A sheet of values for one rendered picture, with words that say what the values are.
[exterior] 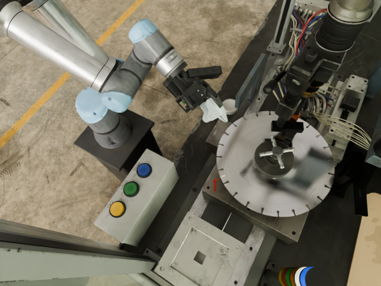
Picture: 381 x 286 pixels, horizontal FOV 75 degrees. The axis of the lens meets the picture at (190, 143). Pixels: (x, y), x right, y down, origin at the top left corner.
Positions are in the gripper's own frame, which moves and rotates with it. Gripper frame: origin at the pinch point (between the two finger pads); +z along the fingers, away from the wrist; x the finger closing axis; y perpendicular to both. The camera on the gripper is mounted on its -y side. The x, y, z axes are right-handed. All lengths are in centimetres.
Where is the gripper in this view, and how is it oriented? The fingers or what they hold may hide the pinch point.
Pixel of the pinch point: (225, 116)
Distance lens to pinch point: 75.8
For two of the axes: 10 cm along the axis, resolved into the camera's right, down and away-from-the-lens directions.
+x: 3.4, -0.6, -9.4
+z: 6.7, 7.2, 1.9
